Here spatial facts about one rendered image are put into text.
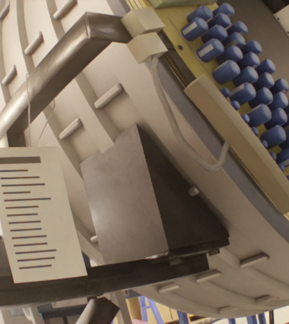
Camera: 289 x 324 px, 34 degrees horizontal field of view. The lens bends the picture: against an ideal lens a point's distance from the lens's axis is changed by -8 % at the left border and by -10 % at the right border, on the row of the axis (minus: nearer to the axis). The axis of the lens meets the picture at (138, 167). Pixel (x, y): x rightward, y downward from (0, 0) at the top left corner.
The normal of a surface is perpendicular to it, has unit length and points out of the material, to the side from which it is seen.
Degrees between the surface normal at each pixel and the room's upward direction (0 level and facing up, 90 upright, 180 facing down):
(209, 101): 127
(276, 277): 151
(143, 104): 116
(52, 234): 90
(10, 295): 90
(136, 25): 110
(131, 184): 90
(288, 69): 100
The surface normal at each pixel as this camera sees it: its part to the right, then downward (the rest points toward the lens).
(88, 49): 0.24, 0.94
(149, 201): -0.78, 0.03
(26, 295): 0.58, -0.36
